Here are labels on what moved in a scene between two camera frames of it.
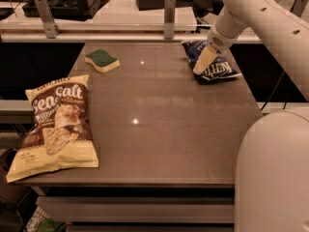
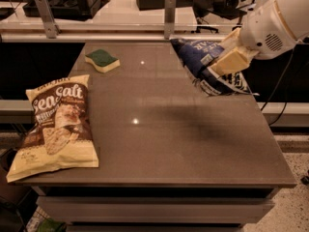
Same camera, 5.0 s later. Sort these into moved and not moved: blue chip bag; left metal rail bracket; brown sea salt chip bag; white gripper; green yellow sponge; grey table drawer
Moved: blue chip bag; white gripper
Not moved: green yellow sponge; left metal rail bracket; grey table drawer; brown sea salt chip bag
